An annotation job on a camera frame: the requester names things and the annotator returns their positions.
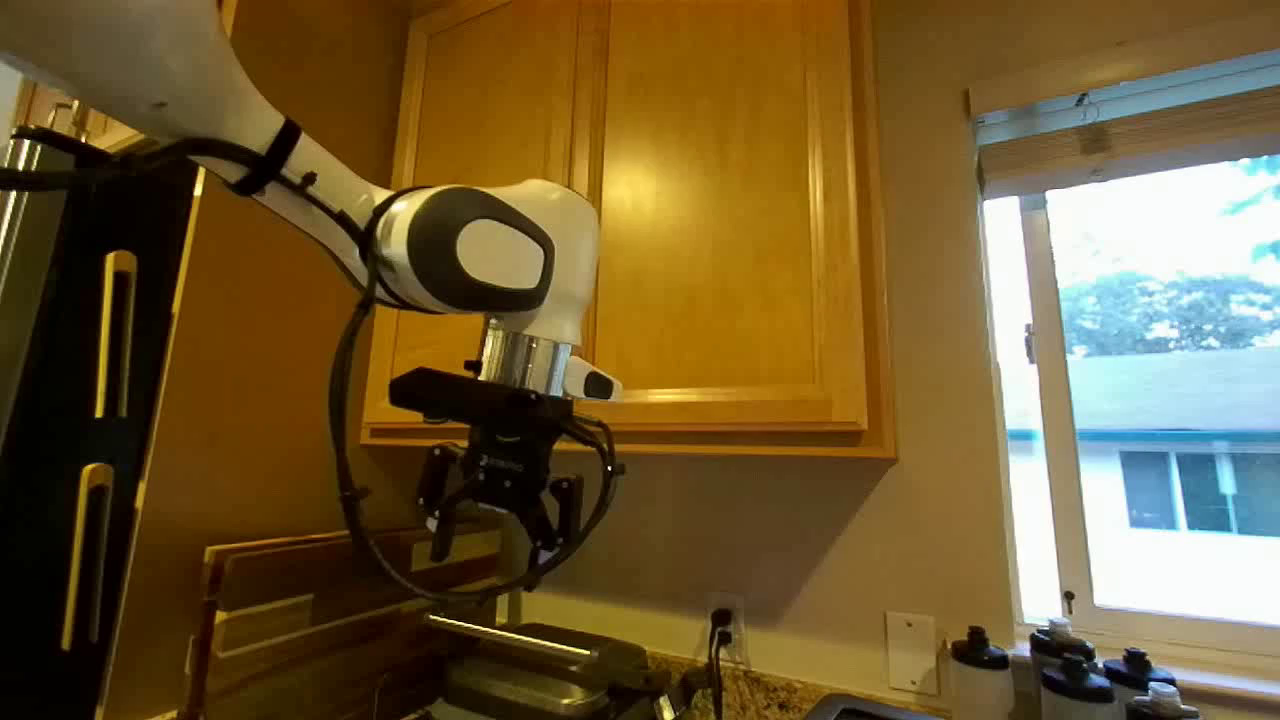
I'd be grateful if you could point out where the wide wooden cabinet door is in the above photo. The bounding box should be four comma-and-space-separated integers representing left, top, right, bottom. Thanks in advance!
585, 0, 873, 437

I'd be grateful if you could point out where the plain brown cutting board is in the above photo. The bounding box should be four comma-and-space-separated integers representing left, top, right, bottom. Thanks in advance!
184, 610, 455, 720

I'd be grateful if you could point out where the dark cutting board light stripe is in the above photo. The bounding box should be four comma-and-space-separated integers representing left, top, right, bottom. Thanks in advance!
207, 571, 504, 658

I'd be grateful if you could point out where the narrow wooden cabinet door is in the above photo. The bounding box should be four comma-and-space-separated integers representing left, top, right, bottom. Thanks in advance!
366, 0, 598, 437

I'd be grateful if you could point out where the stainless steel refrigerator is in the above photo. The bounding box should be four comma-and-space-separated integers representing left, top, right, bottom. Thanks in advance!
0, 76, 45, 445

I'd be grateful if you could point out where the white wall outlet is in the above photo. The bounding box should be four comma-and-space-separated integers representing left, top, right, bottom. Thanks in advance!
705, 597, 749, 657

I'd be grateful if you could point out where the white framed window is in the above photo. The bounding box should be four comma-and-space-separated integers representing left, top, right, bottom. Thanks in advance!
976, 150, 1280, 676

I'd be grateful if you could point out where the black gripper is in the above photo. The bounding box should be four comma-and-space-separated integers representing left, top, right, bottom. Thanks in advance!
412, 415, 591, 566

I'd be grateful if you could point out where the small wooden cabinet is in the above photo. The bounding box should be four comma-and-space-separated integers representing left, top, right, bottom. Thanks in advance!
12, 76, 151, 157

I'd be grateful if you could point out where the wooden wall cabinet body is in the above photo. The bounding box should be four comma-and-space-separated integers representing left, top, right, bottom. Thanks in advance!
355, 0, 902, 463

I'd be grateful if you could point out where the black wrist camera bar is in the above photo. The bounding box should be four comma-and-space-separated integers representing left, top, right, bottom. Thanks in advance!
387, 364, 579, 430

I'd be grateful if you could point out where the white switch plate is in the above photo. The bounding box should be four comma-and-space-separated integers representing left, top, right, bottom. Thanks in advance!
883, 608, 941, 695

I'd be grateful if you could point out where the beige window blind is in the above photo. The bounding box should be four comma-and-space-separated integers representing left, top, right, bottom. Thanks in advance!
966, 50, 1280, 201

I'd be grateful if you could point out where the dark cutting board light end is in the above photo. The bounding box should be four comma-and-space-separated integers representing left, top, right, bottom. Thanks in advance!
196, 519, 510, 614

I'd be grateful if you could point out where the neighbouring house outside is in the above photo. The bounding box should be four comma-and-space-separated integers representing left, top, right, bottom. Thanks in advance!
1066, 346, 1280, 544

